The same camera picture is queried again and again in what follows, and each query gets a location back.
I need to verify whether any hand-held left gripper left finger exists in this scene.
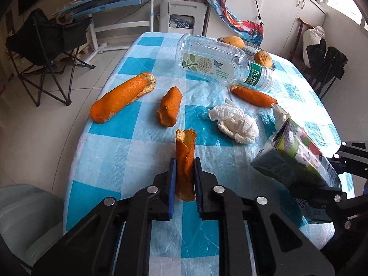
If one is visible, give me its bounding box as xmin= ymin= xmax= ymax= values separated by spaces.
xmin=32 ymin=158 xmax=177 ymax=276

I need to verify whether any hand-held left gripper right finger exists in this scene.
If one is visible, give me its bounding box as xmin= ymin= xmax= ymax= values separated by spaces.
xmin=194 ymin=157 xmax=336 ymax=276

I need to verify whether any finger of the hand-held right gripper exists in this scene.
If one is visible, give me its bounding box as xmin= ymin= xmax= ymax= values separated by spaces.
xmin=290 ymin=182 xmax=368 ymax=238
xmin=330 ymin=141 xmax=368 ymax=176

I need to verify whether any narrow orange peel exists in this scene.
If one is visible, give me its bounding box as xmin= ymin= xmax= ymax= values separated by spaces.
xmin=175 ymin=128 xmax=198 ymax=202

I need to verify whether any fruit-print juice carton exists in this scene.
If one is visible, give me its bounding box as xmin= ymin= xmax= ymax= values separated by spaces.
xmin=250 ymin=118 xmax=343 ymax=197

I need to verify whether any short curled orange peel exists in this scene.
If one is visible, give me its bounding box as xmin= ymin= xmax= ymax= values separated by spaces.
xmin=156 ymin=87 xmax=183 ymax=127

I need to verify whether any blue checked tablecloth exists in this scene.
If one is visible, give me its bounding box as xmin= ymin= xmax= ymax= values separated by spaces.
xmin=62 ymin=32 xmax=356 ymax=276

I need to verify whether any wooden chair with dark clothes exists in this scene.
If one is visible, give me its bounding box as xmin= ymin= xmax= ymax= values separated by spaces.
xmin=290 ymin=17 xmax=348 ymax=100

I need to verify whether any large long orange peel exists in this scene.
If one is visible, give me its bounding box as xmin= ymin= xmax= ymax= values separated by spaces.
xmin=90 ymin=72 xmax=157 ymax=124

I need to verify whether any slim pointed orange peel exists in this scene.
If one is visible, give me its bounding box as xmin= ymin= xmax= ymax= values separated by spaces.
xmin=230 ymin=85 xmax=278 ymax=108

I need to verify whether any white plastic bag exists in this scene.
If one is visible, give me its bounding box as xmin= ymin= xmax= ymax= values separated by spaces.
xmin=304 ymin=26 xmax=326 ymax=47

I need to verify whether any clear plastic water bottle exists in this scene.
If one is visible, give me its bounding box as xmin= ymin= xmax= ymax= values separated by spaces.
xmin=175 ymin=34 xmax=275 ymax=90

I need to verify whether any metal fruit plate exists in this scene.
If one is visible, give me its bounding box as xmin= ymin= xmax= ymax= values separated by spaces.
xmin=217 ymin=36 xmax=276 ymax=71

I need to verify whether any yellow mango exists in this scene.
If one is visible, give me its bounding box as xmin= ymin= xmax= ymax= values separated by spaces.
xmin=220 ymin=36 xmax=245 ymax=49

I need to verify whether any pale grey chair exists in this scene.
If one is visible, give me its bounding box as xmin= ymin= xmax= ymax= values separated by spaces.
xmin=0 ymin=185 xmax=64 ymax=268

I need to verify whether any white cabinet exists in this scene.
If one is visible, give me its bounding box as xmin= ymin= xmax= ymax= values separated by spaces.
xmin=252 ymin=0 xmax=329 ymax=61

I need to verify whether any white appliance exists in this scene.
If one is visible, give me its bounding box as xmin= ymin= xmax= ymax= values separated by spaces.
xmin=159 ymin=0 xmax=206 ymax=35

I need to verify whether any colourful patterned bag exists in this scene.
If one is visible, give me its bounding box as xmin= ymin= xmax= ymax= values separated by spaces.
xmin=201 ymin=0 xmax=264 ymax=47

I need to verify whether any black folding chair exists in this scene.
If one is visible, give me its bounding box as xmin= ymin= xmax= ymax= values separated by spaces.
xmin=5 ymin=8 xmax=96 ymax=107

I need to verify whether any blue study desk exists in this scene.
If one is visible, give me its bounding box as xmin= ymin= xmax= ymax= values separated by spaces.
xmin=57 ymin=0 xmax=171 ymax=61

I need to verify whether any black cord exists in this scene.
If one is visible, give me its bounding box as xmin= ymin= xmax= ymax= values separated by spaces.
xmin=248 ymin=0 xmax=264 ymax=30

